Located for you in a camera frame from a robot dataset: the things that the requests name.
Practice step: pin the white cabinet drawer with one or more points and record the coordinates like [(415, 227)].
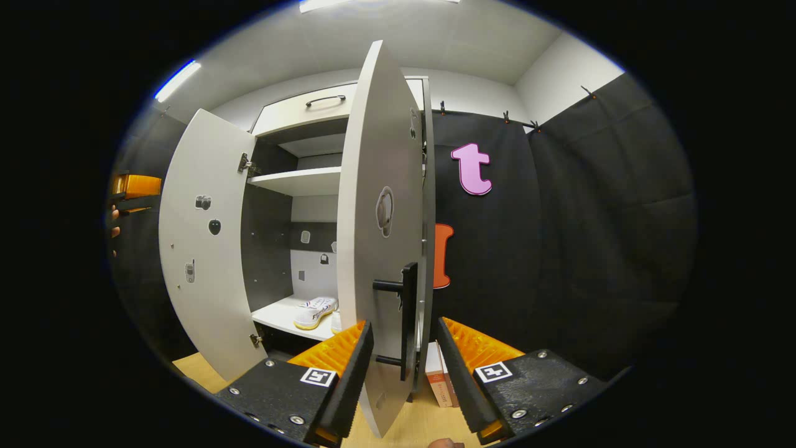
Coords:
[(292, 112)]

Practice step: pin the white orange book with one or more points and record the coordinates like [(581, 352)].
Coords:
[(437, 386)]

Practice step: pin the large ceiling light panel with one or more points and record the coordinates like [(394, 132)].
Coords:
[(373, 4)]

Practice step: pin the small ceiling light panel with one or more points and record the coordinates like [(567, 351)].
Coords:
[(177, 81)]

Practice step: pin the grey white shoe cabinet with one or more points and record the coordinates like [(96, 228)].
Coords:
[(298, 180)]

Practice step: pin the white shoe cabinet door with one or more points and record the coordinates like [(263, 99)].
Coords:
[(199, 261), (373, 155)]

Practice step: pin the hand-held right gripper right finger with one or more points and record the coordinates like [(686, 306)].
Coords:
[(463, 386)]

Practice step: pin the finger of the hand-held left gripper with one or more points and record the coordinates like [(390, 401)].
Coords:
[(144, 186), (138, 205)]

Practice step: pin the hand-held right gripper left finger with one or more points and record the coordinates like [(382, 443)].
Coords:
[(351, 379)]

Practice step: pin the black backdrop cloth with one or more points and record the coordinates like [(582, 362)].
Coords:
[(559, 249)]

